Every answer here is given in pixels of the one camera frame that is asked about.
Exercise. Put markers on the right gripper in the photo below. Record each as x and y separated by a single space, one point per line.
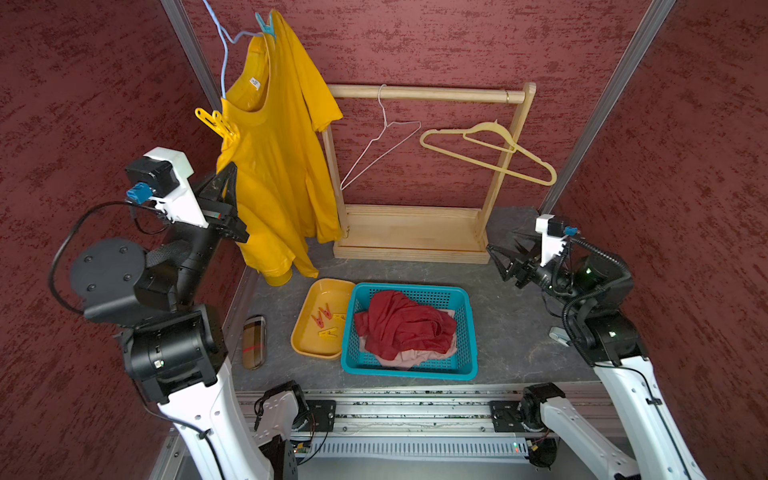
515 262

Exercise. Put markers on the wooden clothes rack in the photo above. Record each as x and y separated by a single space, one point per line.
416 233

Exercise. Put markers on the white wire hanger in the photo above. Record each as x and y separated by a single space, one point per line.
392 135

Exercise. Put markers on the yellow t-shirt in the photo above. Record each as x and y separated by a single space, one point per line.
284 193

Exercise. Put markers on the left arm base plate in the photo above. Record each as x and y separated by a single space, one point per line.
321 416

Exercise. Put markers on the blue clothespin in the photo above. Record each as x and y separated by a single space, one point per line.
266 25

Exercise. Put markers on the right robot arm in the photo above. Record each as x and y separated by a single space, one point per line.
612 347

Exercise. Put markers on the yellow pencil cup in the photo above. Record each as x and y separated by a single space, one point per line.
278 279

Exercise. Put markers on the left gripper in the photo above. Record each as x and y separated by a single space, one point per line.
221 210

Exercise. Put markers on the teal plastic basket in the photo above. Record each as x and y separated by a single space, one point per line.
462 366

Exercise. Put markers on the yellow plastic tray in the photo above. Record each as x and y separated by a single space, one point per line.
319 329

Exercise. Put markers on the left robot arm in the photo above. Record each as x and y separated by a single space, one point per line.
174 349

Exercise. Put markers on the small grey device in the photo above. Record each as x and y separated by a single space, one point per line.
559 335

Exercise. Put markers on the plaid pencil case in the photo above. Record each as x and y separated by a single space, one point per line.
254 342

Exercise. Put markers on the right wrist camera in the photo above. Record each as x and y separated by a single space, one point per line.
554 231

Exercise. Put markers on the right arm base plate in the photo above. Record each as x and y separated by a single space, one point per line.
516 417

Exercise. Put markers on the dark red t-shirt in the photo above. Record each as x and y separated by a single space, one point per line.
405 327

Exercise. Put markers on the aluminium mounting rail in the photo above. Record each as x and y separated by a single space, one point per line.
431 427

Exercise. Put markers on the pink printed t-shirt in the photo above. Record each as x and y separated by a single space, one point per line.
414 357

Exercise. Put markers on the light blue wire hanger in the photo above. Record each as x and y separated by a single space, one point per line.
226 40

